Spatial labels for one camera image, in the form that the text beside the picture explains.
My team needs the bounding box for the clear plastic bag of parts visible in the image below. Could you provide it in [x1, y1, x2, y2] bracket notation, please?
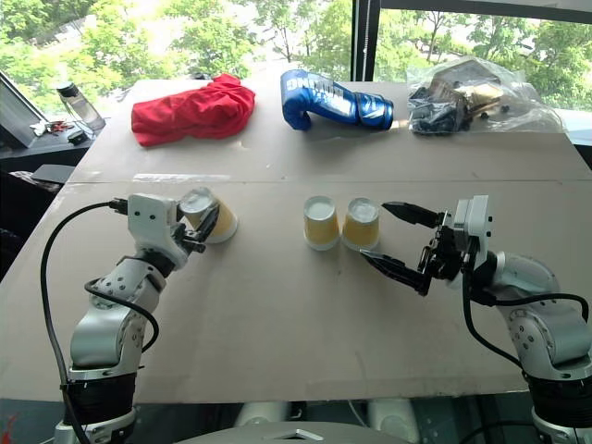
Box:
[405, 55, 566, 139]

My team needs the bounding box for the red cloth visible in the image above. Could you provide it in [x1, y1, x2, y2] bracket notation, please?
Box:
[129, 72, 257, 149]

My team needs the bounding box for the yellow paper cup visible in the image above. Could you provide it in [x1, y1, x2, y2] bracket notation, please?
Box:
[340, 196, 382, 252]
[178, 186, 240, 245]
[302, 195, 338, 252]

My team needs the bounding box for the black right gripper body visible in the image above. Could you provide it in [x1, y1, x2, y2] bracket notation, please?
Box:
[417, 210, 464, 284]

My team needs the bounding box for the short black left arm cable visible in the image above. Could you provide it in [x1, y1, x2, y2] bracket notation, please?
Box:
[84, 276, 161, 353]

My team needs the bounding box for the black side desk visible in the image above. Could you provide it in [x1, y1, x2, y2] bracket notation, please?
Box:
[0, 117, 110, 163]

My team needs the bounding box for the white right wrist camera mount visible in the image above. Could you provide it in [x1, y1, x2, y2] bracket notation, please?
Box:
[452, 194, 494, 275]

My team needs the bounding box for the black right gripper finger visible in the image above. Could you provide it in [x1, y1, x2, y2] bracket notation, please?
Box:
[359, 249, 437, 298]
[381, 201, 441, 228]

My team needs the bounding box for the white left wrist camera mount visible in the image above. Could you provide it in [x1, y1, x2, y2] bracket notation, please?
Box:
[126, 193, 190, 270]

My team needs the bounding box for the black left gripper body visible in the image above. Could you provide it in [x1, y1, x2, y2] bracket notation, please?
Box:
[171, 221, 208, 256]

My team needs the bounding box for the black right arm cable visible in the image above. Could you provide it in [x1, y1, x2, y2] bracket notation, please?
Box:
[461, 265, 592, 372]

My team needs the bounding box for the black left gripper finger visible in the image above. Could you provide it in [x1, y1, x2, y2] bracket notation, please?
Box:
[193, 198, 221, 244]

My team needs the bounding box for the clear water bottle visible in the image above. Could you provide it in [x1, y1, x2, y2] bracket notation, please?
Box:
[55, 81, 107, 132]

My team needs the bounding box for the white rounded robot body part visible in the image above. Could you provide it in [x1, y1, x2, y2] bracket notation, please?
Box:
[234, 399, 293, 432]
[366, 398, 421, 441]

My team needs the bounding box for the dark slanted monitor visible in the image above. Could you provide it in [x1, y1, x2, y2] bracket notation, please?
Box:
[0, 68, 48, 150]

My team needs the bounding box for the blue boxing glove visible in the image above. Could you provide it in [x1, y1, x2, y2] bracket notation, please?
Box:
[279, 68, 396, 132]

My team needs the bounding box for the grey robot torso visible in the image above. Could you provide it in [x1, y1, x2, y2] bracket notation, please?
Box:
[174, 421, 418, 444]

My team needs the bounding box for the dark window frame post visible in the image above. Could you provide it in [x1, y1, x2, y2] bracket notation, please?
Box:
[351, 0, 381, 83]

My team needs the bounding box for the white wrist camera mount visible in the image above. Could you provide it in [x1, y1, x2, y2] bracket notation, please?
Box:
[452, 194, 494, 275]
[126, 193, 190, 270]

